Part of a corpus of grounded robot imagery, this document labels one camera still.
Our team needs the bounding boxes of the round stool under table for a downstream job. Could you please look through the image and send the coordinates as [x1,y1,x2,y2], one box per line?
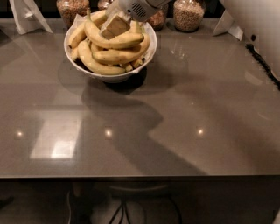
[108,183,182,224]

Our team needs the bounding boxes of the black mesh mat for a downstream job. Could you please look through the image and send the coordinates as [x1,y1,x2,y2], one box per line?
[245,44,280,91]

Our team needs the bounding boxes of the left white paper stand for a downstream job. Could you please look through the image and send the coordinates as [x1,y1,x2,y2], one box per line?
[9,0,53,35]

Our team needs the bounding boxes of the white paper stand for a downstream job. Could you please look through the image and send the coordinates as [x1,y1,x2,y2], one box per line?
[9,0,53,35]
[213,10,243,41]

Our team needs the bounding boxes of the glass jar brown cereal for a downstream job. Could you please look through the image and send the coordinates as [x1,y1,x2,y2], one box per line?
[147,4,169,32]

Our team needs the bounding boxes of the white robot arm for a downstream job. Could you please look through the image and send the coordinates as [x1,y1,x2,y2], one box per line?
[100,0,280,79]

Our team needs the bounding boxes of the white ceramic bowl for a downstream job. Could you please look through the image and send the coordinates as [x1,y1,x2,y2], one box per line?
[64,21,158,83]

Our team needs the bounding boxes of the glass jar brown grains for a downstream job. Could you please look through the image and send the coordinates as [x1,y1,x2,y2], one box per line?
[56,0,90,28]

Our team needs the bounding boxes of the long front yellow banana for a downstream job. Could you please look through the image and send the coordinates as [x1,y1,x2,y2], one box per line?
[77,41,125,75]

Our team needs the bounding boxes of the glass jar pale beans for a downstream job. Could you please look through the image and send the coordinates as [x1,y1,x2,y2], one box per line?
[173,0,206,32]

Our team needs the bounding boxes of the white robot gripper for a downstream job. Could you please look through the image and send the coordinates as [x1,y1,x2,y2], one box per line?
[100,0,171,39]

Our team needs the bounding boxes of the right white paper stand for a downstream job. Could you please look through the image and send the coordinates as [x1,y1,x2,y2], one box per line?
[213,10,243,41]

